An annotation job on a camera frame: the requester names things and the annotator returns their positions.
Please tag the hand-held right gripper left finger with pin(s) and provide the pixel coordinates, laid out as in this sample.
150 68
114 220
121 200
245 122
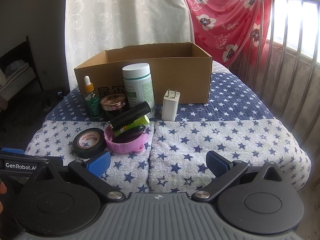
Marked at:
98 162

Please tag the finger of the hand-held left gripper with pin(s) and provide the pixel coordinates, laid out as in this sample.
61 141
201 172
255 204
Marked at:
12 151

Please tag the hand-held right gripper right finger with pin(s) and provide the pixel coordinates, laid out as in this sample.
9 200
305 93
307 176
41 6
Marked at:
217 163

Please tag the black electrical tape roll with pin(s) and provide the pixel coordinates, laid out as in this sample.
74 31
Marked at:
83 151

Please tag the pink plastic lid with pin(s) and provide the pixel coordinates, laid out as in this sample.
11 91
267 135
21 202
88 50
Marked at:
122 148

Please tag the black key fob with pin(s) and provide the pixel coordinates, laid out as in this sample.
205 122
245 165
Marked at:
130 136

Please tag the black cylindrical tube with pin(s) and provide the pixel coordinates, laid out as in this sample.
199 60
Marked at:
130 116

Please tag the green lip balm stick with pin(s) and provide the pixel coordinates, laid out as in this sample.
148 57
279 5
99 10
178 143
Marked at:
141 121

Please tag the gold-lidded dark jar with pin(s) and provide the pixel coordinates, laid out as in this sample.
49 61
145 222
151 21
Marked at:
112 102

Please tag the green glass dropper bottle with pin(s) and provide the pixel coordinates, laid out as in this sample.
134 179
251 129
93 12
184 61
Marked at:
91 100

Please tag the white charger plug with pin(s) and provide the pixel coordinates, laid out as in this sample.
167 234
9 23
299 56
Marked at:
170 107

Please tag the white-capped pill bottle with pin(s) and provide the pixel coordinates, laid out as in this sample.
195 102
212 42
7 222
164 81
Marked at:
138 85

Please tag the brown cardboard box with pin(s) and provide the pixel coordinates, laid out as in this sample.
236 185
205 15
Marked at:
180 80

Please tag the person's left hand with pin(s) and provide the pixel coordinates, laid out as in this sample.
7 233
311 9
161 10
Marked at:
2 188

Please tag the star-print patchwork blanket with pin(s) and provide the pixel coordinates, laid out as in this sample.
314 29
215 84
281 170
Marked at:
225 135

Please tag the bed with white mattress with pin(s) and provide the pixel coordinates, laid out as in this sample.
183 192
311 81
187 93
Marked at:
15 80

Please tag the folded bedding pile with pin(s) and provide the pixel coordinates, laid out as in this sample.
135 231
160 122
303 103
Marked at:
16 67

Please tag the metal railing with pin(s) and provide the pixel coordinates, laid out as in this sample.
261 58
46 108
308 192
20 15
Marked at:
287 55

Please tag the red floral cloth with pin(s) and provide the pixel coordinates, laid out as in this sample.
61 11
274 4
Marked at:
220 25

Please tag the white patterned curtain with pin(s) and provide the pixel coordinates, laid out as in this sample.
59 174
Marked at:
125 12

